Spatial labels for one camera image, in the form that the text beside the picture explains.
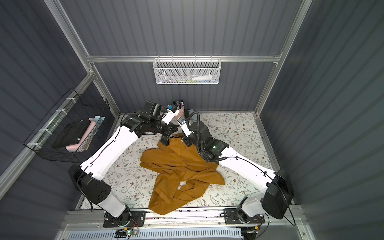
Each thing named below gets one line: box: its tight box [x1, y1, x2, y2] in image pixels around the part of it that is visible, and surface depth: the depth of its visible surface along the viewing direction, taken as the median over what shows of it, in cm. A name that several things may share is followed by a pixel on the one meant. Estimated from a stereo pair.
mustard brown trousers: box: [140, 134, 225, 215], surface depth 84 cm
